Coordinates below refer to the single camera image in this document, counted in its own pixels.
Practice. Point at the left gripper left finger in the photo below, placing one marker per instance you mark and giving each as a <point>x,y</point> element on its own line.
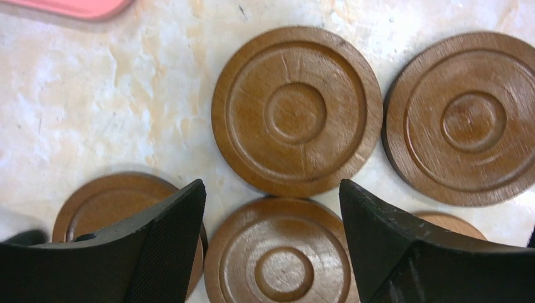
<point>147,257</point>

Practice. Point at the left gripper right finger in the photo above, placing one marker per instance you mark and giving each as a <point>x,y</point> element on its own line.
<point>398,257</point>

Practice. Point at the light wooden coaster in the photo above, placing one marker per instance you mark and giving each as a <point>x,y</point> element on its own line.
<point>451,222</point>

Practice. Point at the dark wooden coaster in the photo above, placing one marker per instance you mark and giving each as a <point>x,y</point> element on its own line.
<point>296,110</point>
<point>280,250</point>
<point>459,120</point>
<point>113,198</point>

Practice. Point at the pink tray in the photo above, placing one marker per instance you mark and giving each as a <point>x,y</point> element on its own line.
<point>78,9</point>

